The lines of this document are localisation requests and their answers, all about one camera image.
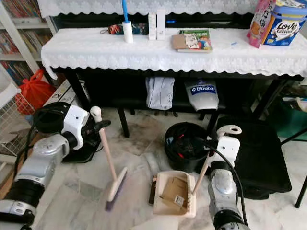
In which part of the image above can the tall white box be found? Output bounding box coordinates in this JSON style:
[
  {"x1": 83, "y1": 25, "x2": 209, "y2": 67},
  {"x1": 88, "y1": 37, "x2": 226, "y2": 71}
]
[
  {"x1": 156, "y1": 9, "x2": 167, "y2": 41},
  {"x1": 147, "y1": 12, "x2": 157, "y2": 41}
]

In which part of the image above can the lint roller with blue handle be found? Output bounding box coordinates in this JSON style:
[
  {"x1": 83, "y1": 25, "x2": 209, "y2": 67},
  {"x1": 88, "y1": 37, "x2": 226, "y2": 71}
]
[{"x1": 121, "y1": 0, "x2": 134, "y2": 44}]

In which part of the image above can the white printed carton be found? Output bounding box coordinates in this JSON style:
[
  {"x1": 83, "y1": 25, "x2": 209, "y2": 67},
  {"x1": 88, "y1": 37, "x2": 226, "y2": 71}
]
[{"x1": 45, "y1": 79, "x2": 73, "y2": 107}]

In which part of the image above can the dark patterned pouch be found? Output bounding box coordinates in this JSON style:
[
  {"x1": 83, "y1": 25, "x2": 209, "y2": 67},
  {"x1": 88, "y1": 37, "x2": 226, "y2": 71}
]
[{"x1": 100, "y1": 23, "x2": 149, "y2": 36}]

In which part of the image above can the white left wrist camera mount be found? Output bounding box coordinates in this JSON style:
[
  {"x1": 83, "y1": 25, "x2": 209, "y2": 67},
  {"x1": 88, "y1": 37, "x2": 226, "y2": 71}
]
[{"x1": 61, "y1": 104, "x2": 91, "y2": 150}]

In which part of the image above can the pink snack packet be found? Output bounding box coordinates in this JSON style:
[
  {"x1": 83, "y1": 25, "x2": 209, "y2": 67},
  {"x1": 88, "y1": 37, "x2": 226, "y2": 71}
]
[{"x1": 247, "y1": 0, "x2": 277, "y2": 49}]

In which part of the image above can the black fabric bag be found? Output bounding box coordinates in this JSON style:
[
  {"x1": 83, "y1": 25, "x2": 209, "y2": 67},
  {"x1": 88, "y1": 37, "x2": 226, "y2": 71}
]
[{"x1": 213, "y1": 116, "x2": 293, "y2": 200}]

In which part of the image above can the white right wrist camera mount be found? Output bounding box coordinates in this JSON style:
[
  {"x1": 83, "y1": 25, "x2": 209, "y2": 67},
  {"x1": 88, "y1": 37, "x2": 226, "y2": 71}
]
[{"x1": 215, "y1": 135, "x2": 242, "y2": 169}]

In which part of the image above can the white bookshelf with books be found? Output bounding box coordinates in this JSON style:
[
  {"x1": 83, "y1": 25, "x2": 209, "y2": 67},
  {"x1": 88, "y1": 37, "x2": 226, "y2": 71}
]
[{"x1": 0, "y1": 0, "x2": 51, "y2": 90}]

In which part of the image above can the black piano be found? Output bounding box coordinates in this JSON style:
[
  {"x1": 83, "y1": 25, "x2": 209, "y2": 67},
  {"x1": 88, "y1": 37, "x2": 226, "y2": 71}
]
[{"x1": 49, "y1": 13, "x2": 306, "y2": 138}]

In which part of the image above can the blue biscuit tin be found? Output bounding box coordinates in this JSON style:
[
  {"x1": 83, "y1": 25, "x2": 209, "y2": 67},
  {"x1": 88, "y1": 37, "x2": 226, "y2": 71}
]
[{"x1": 261, "y1": 0, "x2": 307, "y2": 47}]

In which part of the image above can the brown cardboard piece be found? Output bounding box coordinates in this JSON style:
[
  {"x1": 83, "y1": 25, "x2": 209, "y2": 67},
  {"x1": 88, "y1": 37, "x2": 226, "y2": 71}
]
[{"x1": 160, "y1": 176, "x2": 189, "y2": 208}]

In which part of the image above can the green bag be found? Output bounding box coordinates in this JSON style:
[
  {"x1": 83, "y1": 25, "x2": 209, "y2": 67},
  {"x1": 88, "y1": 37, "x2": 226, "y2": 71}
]
[{"x1": 266, "y1": 95, "x2": 307, "y2": 142}]

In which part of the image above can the beige long-handled dustpan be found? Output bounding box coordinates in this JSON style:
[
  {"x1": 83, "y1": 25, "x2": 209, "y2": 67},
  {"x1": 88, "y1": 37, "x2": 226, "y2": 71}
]
[{"x1": 152, "y1": 125, "x2": 243, "y2": 219}]

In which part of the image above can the white lace tablecloth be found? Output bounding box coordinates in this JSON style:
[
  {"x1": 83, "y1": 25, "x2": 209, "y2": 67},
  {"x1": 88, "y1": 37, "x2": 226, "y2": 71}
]
[{"x1": 41, "y1": 27, "x2": 307, "y2": 80}]

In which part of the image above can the red plastic bag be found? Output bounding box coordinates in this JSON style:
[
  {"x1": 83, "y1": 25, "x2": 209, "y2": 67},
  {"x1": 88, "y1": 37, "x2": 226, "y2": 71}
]
[{"x1": 15, "y1": 69, "x2": 54, "y2": 116}]

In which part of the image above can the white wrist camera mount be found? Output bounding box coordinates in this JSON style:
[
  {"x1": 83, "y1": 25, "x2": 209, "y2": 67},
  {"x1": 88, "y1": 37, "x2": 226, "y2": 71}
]
[
  {"x1": 215, "y1": 135, "x2": 242, "y2": 169},
  {"x1": 61, "y1": 104, "x2": 91, "y2": 150}
]

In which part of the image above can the beige broom with purple bristles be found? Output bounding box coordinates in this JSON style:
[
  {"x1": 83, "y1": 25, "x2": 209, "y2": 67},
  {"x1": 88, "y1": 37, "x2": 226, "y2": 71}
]
[{"x1": 90, "y1": 106, "x2": 129, "y2": 212}]

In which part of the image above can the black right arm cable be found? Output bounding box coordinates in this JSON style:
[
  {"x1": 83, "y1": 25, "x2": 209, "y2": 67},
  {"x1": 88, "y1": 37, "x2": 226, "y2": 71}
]
[{"x1": 197, "y1": 139, "x2": 250, "y2": 227}]

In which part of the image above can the white wire basket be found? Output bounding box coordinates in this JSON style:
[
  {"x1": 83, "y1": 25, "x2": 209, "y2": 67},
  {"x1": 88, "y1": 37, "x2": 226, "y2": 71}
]
[{"x1": 0, "y1": 88, "x2": 32, "y2": 157}]

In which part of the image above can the black round bin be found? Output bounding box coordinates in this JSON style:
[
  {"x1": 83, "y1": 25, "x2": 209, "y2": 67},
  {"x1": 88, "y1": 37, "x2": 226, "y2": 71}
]
[{"x1": 164, "y1": 122, "x2": 212, "y2": 173}]

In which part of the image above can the green illustrated book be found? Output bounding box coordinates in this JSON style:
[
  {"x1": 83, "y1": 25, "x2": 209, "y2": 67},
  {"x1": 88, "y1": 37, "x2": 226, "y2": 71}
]
[{"x1": 171, "y1": 28, "x2": 213, "y2": 54}]

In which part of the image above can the grey folded cloth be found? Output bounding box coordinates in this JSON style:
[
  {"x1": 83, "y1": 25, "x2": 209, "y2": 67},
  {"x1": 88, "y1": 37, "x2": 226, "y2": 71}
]
[{"x1": 145, "y1": 76, "x2": 176, "y2": 111}]

